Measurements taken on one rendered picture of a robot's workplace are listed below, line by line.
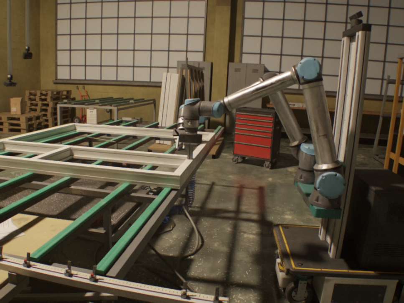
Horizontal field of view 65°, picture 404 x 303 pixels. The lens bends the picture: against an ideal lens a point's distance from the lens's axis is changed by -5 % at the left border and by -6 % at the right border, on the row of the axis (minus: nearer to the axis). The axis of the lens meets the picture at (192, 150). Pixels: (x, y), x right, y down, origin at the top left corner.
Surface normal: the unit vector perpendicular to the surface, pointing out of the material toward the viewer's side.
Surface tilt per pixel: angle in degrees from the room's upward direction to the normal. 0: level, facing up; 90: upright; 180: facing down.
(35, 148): 90
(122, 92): 90
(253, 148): 90
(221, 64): 90
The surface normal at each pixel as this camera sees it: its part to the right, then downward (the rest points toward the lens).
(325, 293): -0.11, 0.20
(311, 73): -0.36, 0.05
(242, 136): -0.53, 0.15
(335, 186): -0.31, 0.26
